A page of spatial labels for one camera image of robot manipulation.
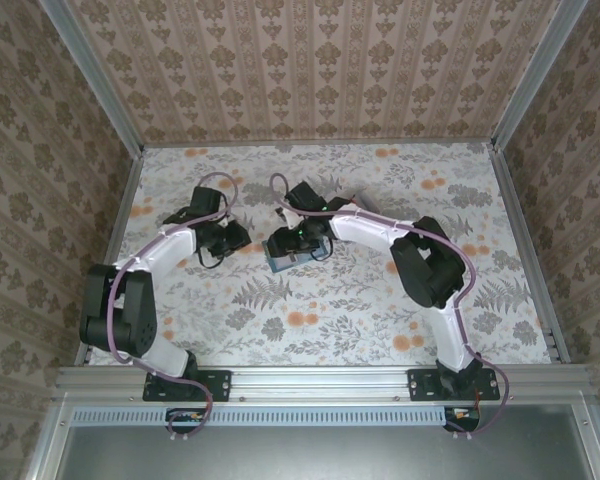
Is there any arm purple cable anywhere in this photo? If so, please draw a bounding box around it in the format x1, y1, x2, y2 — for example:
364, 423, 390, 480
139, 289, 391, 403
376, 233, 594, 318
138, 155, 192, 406
269, 172, 511, 442
107, 171, 239, 444

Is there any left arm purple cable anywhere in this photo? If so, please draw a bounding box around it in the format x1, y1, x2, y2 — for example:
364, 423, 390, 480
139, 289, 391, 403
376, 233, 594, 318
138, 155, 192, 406
107, 171, 239, 444

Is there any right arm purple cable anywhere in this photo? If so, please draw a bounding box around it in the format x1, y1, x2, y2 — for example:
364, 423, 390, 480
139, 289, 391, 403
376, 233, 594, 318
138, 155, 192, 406
269, 172, 511, 442

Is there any aluminium lower frame bar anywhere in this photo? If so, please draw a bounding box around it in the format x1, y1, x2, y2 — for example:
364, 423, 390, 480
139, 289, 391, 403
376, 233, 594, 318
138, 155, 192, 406
22, 394, 76, 480
572, 397, 600, 480

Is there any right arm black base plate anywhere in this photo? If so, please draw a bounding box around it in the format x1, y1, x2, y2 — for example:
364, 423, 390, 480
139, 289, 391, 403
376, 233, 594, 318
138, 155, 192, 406
407, 368, 500, 403

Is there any grey slotted cable duct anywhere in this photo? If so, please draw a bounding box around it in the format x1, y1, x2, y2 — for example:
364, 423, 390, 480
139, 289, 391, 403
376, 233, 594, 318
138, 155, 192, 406
72, 405, 449, 427

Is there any thin black camera cable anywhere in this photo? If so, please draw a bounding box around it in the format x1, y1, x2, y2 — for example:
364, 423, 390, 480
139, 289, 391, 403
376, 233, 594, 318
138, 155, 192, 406
197, 248, 230, 272

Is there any grey metal sheet panel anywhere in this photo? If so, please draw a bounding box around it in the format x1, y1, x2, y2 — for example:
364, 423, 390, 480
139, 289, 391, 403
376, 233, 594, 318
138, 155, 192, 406
62, 404, 586, 480

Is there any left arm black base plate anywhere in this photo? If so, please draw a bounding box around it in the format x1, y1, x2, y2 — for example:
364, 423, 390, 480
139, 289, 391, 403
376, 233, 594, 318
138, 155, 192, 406
142, 368, 232, 403

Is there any wide aluminium front beam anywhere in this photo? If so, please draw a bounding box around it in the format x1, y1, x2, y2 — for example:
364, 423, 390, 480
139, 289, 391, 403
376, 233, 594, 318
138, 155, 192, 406
54, 363, 595, 404

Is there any aluminium back rail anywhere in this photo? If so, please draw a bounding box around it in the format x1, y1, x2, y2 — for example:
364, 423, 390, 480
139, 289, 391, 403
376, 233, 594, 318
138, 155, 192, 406
142, 141, 494, 150

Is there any teal leather card holder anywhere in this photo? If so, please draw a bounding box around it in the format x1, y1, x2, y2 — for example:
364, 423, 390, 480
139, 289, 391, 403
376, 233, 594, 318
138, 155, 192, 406
262, 238, 331, 274

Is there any small black connector board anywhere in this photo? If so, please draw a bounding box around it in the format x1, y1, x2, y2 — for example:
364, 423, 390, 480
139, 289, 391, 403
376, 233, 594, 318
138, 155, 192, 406
164, 406, 207, 435
442, 405, 482, 434

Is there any aluminium side rail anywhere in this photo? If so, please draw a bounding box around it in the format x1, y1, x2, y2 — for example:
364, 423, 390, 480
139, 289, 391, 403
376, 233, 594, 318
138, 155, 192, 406
74, 147, 146, 369
488, 144, 569, 366

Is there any aluminium corner post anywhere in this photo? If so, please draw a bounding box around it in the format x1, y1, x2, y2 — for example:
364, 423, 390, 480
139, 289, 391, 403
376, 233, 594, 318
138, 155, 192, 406
488, 0, 590, 151
38, 0, 147, 157

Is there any floral printed table cover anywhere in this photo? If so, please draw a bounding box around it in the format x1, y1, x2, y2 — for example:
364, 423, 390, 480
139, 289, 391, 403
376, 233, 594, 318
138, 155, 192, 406
87, 144, 554, 368

